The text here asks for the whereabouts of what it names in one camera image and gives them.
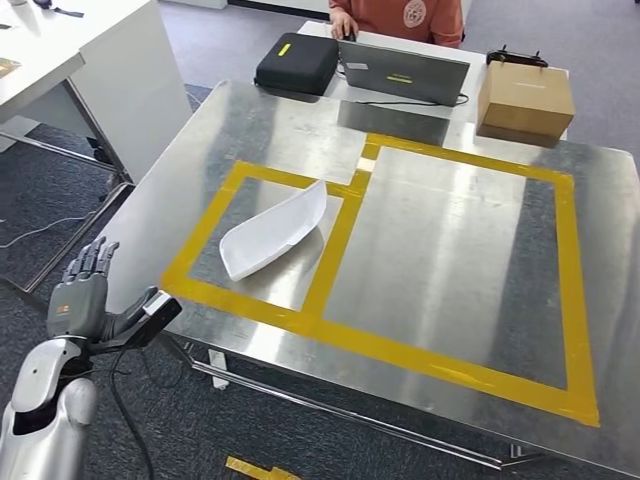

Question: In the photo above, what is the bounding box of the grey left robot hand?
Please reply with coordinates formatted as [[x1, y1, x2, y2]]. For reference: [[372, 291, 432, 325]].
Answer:
[[45, 236, 160, 346]]

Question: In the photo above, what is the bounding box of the white plastic car body part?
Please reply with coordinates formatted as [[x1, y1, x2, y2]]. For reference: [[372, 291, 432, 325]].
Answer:
[[219, 178, 328, 283]]

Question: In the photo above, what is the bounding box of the steel workbench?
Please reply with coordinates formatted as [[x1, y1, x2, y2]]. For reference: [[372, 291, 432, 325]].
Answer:
[[97, 79, 640, 480]]

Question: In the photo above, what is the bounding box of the white floor plate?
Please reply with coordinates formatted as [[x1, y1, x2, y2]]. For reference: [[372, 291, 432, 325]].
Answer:
[[206, 347, 232, 392]]

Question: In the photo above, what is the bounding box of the white desk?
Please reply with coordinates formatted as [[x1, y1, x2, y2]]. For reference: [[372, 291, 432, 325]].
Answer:
[[0, 0, 195, 296], [297, 19, 571, 144]]

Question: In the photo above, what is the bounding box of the dark flat item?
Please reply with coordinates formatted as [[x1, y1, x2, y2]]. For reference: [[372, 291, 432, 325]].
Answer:
[[32, 0, 86, 20]]

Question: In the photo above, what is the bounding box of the black zip case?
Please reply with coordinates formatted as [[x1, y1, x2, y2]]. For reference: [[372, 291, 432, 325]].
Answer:
[[253, 31, 341, 98]]

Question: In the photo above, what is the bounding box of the person's hand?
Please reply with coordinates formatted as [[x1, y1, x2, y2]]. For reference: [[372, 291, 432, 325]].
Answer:
[[328, 7, 360, 42]]

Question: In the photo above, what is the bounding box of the grey laptop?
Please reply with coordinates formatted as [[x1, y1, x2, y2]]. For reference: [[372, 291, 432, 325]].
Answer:
[[337, 39, 471, 109]]

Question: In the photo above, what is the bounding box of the person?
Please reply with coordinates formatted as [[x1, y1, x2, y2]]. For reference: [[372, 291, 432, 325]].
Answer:
[[327, 0, 466, 50]]

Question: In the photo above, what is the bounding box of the brown cardboard box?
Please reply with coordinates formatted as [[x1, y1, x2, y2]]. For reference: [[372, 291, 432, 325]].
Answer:
[[476, 59, 576, 149]]

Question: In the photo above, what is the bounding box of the white floor cable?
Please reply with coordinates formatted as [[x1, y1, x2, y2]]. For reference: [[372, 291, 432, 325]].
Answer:
[[0, 210, 98, 252]]

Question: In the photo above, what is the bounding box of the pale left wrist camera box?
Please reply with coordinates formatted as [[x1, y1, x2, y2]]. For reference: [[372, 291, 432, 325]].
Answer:
[[142, 290, 174, 318]]

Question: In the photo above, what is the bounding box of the black camera bracket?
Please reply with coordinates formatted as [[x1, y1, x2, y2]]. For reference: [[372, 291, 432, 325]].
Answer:
[[87, 296, 183, 357]]

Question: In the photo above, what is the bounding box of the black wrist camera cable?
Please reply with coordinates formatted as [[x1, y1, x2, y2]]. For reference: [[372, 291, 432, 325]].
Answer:
[[108, 347, 157, 480]]

